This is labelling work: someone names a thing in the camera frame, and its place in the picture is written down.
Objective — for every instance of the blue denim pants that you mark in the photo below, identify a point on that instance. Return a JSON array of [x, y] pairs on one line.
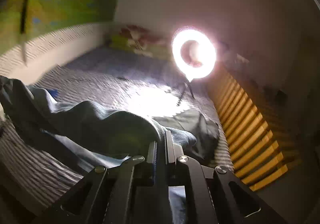
[[100, 119]]

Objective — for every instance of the green patterned folded blanket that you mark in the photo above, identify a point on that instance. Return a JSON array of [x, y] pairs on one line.
[[135, 39]]

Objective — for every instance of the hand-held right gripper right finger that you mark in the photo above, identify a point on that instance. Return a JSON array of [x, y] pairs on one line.
[[168, 154]]

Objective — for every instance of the grey striped bed blanket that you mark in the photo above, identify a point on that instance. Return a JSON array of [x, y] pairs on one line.
[[112, 74]]

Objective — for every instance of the blue and black folded garment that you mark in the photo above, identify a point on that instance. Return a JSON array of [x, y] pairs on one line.
[[53, 92]]

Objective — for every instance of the wooden slatted panel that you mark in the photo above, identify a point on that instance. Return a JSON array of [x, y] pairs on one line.
[[245, 124]]

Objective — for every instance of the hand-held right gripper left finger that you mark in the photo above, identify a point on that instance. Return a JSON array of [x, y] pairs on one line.
[[153, 164]]

